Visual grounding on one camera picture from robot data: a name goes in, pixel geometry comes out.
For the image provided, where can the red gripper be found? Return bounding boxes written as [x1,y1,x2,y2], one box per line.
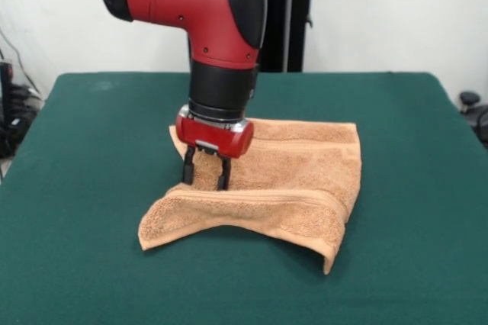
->
[175,104,255,191]

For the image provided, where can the tan terry cloth towel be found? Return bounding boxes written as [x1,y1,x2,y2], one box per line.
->
[136,118,361,275]

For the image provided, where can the dark green table cloth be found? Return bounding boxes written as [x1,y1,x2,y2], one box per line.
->
[0,71,488,325]

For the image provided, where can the black plug bundle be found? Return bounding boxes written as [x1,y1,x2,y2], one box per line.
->
[9,84,43,113]

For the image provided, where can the black upright device, red light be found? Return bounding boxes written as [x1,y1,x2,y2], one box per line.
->
[0,60,15,158]

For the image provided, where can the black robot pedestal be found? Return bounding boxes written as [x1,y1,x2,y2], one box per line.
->
[258,0,329,73]

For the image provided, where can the grey cable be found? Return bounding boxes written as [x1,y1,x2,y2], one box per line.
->
[0,29,41,95]

